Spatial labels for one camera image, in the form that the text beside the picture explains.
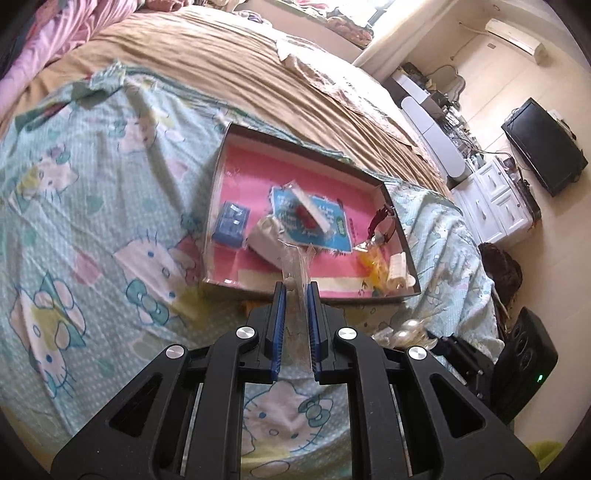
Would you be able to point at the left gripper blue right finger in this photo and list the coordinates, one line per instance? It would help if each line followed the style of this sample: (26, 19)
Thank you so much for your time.
(313, 332)

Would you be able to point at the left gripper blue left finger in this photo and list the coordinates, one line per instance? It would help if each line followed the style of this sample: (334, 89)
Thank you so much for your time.
(277, 320)

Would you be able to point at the white earring card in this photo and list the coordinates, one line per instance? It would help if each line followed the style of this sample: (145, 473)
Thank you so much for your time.
(268, 239)

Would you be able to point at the small blue jewelry packet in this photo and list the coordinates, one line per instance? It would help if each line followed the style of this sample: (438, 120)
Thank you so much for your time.
(230, 225)

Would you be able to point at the black speaker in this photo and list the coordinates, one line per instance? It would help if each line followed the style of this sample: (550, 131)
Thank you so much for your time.
(528, 358)

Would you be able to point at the small cream pearl hair claw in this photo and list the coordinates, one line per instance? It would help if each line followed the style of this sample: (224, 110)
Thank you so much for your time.
(409, 334)

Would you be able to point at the large cream hair claw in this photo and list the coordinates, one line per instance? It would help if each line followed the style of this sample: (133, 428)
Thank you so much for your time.
(399, 276)

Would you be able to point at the shallow grey cardboard box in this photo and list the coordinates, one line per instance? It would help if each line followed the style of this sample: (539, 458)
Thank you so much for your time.
(251, 170)

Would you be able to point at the clear bag of white sticks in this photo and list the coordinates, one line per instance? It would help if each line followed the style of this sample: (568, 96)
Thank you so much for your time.
(314, 212)

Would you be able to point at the white drawer cabinet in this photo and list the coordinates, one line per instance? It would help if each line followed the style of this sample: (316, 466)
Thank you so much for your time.
(498, 203)

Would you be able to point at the white rounded dresser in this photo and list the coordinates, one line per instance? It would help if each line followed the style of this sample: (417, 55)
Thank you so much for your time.
(431, 105)

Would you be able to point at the Hello Kitty green bedsheet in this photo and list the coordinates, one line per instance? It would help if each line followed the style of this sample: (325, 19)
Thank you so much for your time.
(105, 188)

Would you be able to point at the brown bed blanket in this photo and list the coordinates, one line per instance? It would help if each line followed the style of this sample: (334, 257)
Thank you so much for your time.
(236, 62)

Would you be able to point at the cream right curtain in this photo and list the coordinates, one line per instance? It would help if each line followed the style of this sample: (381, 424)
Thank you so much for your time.
(399, 31)

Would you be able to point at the clothes on window seat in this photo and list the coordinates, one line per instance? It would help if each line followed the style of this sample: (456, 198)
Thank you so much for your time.
(338, 21)

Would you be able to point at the pink quilt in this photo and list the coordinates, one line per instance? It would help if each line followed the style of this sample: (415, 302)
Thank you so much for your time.
(73, 26)

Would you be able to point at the maroon strap wristwatch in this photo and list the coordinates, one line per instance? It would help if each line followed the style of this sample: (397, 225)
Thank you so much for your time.
(383, 225)

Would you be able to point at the black wall television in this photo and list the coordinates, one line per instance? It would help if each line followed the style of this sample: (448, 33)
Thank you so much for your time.
(547, 147)

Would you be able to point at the white wall air conditioner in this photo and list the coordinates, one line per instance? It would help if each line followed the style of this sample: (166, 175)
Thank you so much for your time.
(523, 41)

